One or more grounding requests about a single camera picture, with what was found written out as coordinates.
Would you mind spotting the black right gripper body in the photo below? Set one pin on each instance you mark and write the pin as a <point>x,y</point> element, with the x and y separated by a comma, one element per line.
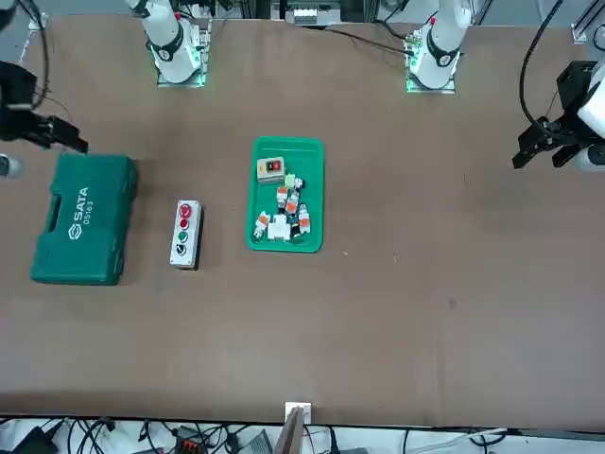
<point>16,99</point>

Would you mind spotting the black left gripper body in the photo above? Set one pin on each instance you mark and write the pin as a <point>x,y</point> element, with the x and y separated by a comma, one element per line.
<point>574,85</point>

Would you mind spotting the white four-button control box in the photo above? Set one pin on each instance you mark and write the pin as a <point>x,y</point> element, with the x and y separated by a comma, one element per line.
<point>193,236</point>

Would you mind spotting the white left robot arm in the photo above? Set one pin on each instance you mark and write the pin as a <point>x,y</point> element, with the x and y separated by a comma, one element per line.
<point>442,42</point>

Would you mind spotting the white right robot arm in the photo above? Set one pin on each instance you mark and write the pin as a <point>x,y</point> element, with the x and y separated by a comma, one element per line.
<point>165,33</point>

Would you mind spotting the green SATA tool case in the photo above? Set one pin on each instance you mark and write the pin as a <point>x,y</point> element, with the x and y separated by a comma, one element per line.
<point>94,236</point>

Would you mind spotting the orange white pushbutton module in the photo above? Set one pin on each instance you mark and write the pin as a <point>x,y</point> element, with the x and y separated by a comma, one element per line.
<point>305,220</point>
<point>261,224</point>
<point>282,194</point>
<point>292,203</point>

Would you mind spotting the green plastic tray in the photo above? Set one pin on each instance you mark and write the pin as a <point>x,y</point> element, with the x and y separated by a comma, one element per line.
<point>314,189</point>

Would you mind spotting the green white pushbutton module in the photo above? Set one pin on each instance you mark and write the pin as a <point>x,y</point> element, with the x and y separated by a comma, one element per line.
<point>289,180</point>

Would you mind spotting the white contact block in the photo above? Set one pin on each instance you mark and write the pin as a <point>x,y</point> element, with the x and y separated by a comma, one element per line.
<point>278,229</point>

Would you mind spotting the black pushbutton module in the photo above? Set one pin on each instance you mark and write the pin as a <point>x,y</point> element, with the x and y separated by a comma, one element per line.
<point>295,232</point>

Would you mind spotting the black power adapter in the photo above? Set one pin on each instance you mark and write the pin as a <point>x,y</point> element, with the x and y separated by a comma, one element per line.
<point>28,442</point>

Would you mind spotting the black power strip orange switches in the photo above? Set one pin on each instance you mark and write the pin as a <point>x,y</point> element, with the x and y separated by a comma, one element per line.
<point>189,440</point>

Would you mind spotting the white table edge socket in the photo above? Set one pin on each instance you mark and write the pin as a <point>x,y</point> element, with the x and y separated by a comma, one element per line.
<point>306,409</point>

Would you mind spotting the grey foot pedal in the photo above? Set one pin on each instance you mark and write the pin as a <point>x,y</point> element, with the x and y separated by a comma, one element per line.
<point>257,444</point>

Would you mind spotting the brown wooden board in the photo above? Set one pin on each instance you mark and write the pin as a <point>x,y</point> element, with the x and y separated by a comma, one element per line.
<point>290,435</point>

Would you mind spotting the aluminium frame profile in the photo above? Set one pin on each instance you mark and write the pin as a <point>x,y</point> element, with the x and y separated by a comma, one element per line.
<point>583,23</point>

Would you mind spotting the grey switch box red black buttons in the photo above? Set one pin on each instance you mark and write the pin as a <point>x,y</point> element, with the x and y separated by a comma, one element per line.
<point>270,175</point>

